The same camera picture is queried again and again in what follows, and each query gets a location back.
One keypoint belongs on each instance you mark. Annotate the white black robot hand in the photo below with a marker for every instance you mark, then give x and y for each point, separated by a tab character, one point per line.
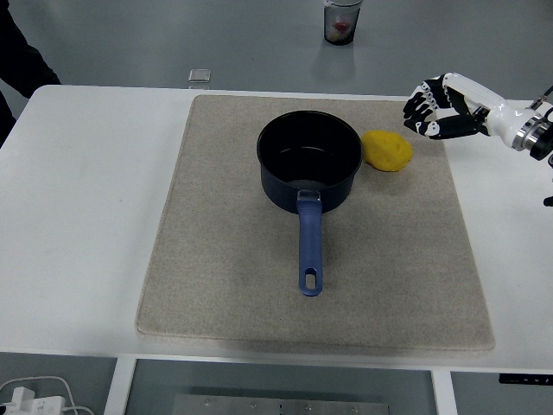
462	110

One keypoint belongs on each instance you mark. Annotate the black cup with contents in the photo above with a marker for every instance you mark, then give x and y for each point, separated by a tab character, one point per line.
341	21

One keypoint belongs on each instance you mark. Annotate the beige fabric mat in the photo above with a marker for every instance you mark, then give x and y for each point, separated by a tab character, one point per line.
315	225

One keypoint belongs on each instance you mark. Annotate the small clear square box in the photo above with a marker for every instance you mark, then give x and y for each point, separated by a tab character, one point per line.
199	75

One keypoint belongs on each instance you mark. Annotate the black table control panel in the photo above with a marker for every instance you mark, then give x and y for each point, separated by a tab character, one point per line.
525	378

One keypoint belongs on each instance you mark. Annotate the white table leg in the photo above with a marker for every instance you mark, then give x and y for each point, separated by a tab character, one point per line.
443	391
116	384

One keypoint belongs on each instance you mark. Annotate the person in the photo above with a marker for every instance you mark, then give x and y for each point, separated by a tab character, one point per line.
17	65

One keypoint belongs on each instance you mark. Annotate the white power strip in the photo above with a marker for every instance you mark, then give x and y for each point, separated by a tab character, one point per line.
28	402

